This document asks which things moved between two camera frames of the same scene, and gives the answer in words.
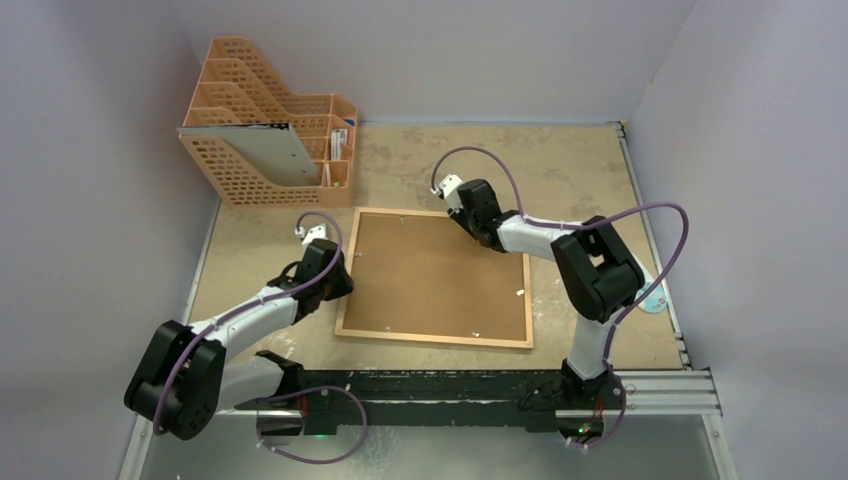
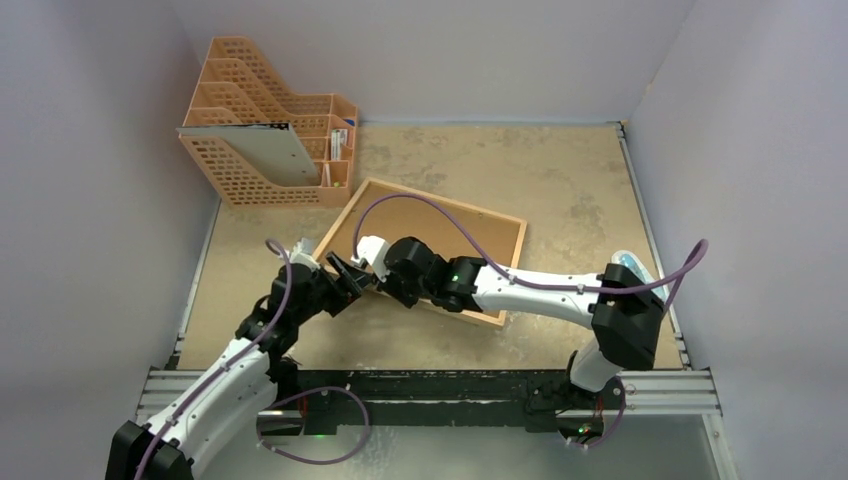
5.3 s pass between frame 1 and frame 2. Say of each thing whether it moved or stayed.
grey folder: stayed
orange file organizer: stayed
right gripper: moved
